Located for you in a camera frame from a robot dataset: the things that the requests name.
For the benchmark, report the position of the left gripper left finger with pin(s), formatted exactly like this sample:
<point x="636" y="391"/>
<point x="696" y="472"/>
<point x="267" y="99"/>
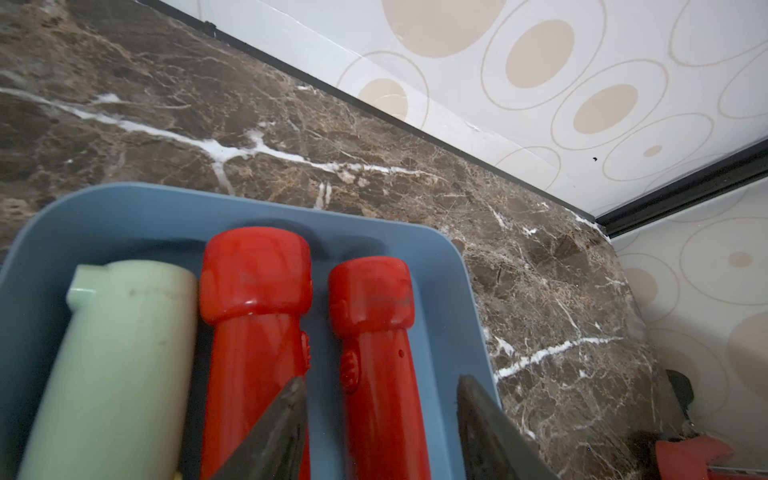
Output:
<point x="273" y="449"/>

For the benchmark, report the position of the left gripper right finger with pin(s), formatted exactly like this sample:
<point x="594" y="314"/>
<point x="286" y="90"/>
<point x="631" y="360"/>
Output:
<point x="492" y="447"/>

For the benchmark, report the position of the red flashlight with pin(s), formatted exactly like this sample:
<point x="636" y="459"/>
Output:
<point x="255" y="286"/>

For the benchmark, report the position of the red flashlight diagonal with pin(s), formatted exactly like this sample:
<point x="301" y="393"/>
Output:
<point x="371" y="309"/>

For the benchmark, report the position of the blue storage tray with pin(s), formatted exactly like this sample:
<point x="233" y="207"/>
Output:
<point x="126" y="221"/>

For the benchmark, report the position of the red and steel toaster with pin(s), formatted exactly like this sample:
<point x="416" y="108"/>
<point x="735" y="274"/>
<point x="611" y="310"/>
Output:
<point x="698" y="459"/>

